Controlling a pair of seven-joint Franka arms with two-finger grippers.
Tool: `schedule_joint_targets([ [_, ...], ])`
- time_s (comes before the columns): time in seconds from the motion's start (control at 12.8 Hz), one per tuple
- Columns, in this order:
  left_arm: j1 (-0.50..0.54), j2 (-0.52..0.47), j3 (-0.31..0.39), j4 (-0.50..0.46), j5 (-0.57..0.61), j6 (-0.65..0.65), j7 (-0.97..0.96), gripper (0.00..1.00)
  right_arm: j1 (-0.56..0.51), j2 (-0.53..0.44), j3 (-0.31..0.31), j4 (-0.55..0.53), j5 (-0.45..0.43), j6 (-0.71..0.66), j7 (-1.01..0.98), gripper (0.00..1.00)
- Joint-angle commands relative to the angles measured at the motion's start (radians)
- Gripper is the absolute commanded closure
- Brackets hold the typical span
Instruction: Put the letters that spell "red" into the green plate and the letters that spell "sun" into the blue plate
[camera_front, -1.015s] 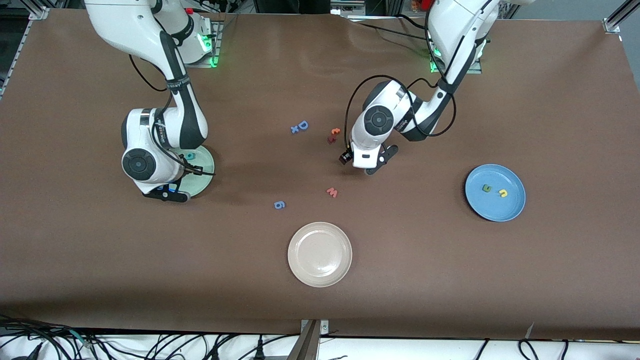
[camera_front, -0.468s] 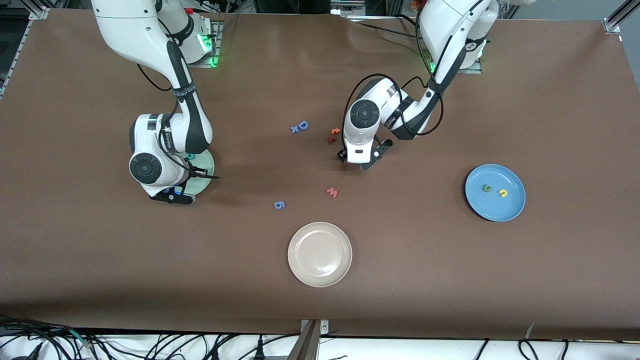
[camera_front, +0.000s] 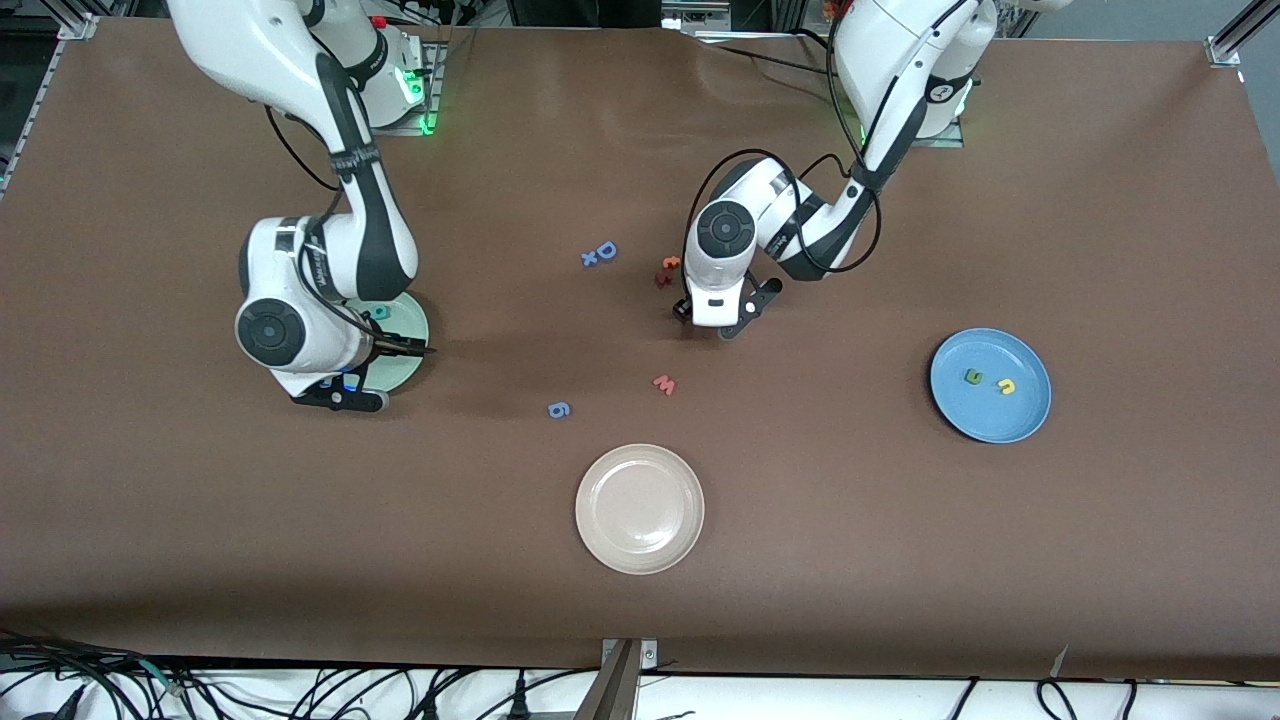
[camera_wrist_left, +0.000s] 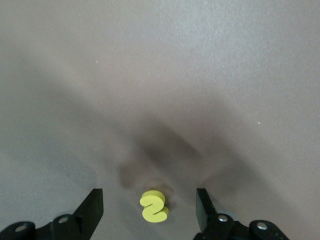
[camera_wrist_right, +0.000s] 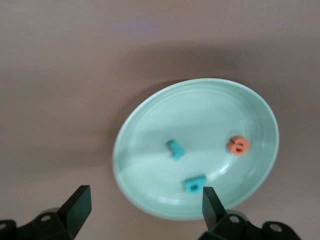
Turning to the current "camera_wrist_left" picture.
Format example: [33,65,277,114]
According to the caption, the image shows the brown table cover sheet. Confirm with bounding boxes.
[0,0,320,240]

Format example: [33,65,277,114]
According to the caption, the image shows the yellow foam letter s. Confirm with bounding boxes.
[139,189,170,223]

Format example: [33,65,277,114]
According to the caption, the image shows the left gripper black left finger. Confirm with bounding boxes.
[0,188,104,240]

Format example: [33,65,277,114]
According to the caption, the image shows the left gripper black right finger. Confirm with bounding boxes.
[194,188,291,240]

